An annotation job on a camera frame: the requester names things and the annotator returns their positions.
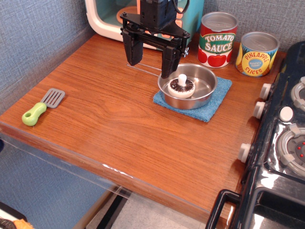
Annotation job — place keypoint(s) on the white toy mushroom slice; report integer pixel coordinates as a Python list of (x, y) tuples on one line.
[(181, 87)]

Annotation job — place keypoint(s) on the black toy stove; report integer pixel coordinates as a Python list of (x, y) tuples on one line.
[(273, 183)]

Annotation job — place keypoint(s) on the tomato sauce can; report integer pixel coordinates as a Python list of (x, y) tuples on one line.
[(217, 36)]

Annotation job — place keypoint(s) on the pineapple slices can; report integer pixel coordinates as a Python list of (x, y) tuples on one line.
[(257, 52)]

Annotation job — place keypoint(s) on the blue cloth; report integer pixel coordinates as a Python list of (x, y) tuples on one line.
[(206, 112)]

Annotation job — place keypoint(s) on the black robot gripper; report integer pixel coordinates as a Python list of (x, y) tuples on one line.
[(155, 17)]

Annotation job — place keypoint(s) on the teal toy microwave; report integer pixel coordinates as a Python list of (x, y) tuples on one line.
[(104, 16)]

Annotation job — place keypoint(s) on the green handled grey spatula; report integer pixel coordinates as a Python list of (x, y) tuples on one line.
[(51, 99)]

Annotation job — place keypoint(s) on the silver metal pot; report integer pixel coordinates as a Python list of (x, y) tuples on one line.
[(205, 82)]

